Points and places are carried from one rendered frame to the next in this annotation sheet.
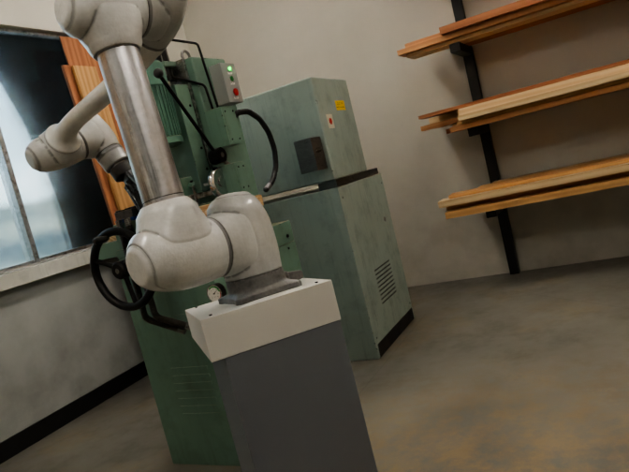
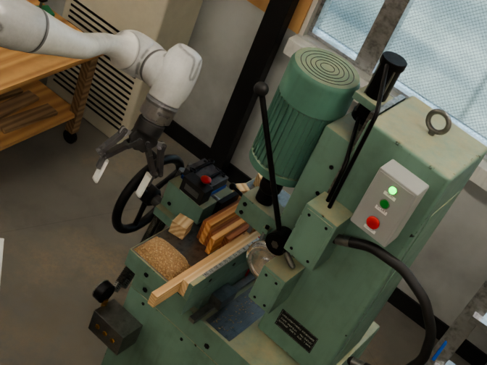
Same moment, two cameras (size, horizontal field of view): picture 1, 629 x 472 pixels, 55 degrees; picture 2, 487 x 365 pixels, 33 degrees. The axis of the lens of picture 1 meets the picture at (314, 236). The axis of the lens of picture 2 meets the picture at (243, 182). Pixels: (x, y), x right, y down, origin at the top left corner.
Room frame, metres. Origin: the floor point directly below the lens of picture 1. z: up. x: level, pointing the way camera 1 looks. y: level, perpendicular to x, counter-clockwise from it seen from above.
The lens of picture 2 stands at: (2.07, -1.23, 2.40)
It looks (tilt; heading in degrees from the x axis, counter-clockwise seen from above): 37 degrees down; 84
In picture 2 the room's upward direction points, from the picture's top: 24 degrees clockwise
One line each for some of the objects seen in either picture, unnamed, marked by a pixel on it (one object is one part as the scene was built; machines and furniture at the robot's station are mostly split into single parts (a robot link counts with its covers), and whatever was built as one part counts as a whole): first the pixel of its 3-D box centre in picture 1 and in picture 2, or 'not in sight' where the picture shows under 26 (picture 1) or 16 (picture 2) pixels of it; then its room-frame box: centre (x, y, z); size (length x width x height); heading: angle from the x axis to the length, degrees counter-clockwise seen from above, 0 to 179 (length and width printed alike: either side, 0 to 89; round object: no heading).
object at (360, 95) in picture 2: (162, 60); (380, 90); (2.45, 0.41, 1.54); 0.08 x 0.08 x 0.17; 60
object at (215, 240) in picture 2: not in sight; (237, 228); (2.30, 0.50, 0.93); 0.24 x 0.02 x 0.06; 60
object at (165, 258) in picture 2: not in sight; (165, 254); (2.13, 0.32, 0.92); 0.14 x 0.09 x 0.04; 150
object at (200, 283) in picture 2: not in sight; (258, 245); (2.36, 0.47, 0.93); 0.60 x 0.02 x 0.06; 60
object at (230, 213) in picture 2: not in sight; (226, 220); (2.26, 0.51, 0.94); 0.19 x 0.02 x 0.07; 60
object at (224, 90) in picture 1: (226, 84); (388, 203); (2.53, 0.20, 1.40); 0.10 x 0.06 x 0.16; 150
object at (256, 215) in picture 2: (176, 190); (263, 216); (2.34, 0.47, 1.03); 0.14 x 0.07 x 0.09; 150
